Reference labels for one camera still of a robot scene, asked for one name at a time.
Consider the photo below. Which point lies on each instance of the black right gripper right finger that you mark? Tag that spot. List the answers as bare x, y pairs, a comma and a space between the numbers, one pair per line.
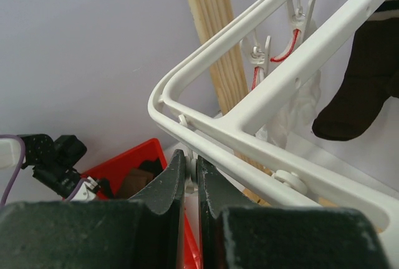
235, 232

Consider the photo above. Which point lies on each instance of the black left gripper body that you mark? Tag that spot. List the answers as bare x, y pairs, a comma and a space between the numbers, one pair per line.
53, 161

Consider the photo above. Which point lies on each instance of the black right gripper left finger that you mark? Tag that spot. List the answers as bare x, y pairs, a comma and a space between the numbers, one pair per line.
145, 231

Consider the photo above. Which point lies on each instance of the white plastic clip hanger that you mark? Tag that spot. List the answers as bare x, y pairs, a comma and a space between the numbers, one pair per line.
203, 134

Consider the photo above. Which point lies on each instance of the red plastic tray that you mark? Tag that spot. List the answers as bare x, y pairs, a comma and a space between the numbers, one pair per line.
117, 168

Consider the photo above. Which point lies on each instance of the black sock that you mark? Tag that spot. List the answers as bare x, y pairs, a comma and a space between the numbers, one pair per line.
154, 167

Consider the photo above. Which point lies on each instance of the white fluffy sock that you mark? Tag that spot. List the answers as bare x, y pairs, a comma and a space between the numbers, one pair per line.
301, 107

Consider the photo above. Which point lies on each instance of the dark brown hanging sock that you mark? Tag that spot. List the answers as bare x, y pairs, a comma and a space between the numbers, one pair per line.
370, 79

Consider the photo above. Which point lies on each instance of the wooden hanger stand frame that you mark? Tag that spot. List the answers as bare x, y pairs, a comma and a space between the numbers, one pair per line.
219, 34

